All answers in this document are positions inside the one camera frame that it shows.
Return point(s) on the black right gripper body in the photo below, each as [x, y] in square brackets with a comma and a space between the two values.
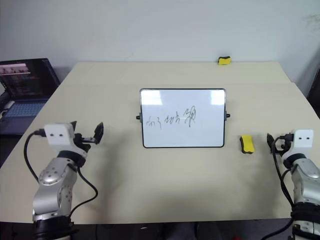
[285, 145]

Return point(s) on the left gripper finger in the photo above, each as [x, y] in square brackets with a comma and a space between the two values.
[74, 125]
[98, 132]

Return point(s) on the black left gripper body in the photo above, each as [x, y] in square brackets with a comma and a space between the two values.
[80, 140]

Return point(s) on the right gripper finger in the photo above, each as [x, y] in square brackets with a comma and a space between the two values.
[270, 142]

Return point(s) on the yellow and black eraser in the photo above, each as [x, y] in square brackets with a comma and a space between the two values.
[224, 61]
[247, 143]

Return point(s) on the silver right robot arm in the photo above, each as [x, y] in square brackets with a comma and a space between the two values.
[307, 172]

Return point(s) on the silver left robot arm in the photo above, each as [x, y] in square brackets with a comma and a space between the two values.
[53, 175]

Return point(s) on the open blue laptop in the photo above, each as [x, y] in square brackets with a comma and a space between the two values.
[25, 82]

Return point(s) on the black-framed whiteboard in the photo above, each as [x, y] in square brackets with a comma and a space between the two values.
[182, 105]

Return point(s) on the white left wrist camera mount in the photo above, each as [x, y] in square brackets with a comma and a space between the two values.
[58, 133]

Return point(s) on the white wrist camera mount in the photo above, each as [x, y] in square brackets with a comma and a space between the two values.
[58, 133]
[303, 140]

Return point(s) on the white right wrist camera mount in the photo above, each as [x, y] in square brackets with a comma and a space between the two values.
[303, 140]

